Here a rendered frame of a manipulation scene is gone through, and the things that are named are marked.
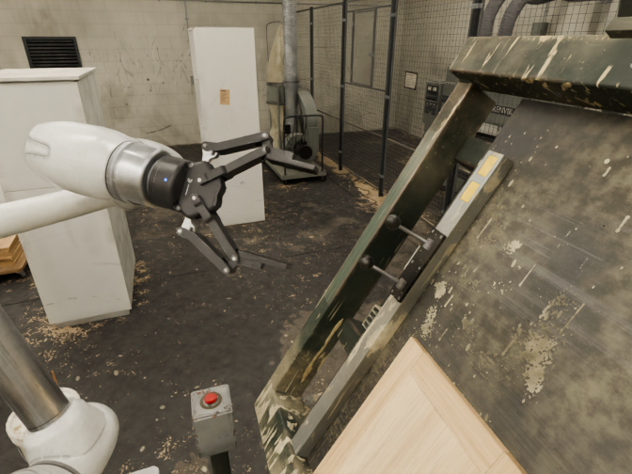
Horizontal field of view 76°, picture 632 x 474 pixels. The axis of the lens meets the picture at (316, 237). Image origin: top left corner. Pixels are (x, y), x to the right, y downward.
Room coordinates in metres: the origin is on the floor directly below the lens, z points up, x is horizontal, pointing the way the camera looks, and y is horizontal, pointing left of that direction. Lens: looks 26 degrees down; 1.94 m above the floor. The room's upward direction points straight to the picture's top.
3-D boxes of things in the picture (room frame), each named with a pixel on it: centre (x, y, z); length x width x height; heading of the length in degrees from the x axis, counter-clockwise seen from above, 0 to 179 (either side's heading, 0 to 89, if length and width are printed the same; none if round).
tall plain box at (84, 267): (2.89, 1.84, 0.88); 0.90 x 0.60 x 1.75; 20
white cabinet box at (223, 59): (4.63, 0.99, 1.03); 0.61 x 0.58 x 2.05; 20
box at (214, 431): (0.91, 0.33, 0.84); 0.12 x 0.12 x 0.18; 18
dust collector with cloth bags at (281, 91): (6.45, 0.40, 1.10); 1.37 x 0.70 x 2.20; 20
